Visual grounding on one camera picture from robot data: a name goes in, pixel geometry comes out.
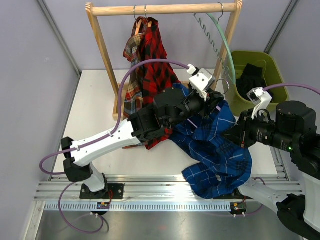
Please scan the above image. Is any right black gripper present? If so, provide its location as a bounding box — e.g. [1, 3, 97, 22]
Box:
[220, 107, 297, 152]

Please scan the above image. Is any lilac hanger of blue shirt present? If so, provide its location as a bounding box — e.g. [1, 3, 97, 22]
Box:
[185, 83, 225, 128]

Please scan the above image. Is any blue plaid shirt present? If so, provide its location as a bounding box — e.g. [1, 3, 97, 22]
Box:
[168, 82, 253, 200]

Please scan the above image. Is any mint green hanger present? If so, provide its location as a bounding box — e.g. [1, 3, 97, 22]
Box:
[193, 2, 236, 85]

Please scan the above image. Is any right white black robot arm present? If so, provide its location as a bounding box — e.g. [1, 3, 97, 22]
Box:
[221, 100, 320, 240]

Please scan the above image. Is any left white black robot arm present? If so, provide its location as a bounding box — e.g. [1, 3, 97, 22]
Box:
[61, 87, 224, 199]

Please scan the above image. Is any red black plaid shirt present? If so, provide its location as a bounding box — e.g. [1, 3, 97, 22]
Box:
[137, 16, 182, 151]

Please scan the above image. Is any brown plaid shirt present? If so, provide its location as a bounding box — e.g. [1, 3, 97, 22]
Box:
[123, 16, 147, 118]

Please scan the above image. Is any wooden hanger of red shirt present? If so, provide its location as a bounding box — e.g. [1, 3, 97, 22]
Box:
[144, 5, 152, 28]

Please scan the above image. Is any wooden hanger of brown shirt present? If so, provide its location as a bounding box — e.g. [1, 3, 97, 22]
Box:
[133, 5, 142, 36]

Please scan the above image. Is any green plastic basket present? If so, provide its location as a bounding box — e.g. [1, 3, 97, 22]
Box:
[223, 50, 283, 117]

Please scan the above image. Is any wooden clothes rack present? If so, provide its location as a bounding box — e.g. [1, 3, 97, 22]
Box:
[85, 0, 243, 121]

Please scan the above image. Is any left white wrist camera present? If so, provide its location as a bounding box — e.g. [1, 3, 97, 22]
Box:
[187, 64, 216, 102]

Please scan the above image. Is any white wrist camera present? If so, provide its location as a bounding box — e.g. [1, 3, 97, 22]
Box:
[187, 64, 216, 102]
[247, 87, 272, 119]

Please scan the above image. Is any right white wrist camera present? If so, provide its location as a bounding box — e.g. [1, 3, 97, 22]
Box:
[247, 87, 272, 119]

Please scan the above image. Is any aluminium mounting rail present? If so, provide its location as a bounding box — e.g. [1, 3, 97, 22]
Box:
[33, 174, 306, 213]

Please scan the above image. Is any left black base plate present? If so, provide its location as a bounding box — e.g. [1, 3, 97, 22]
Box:
[79, 183, 124, 200]

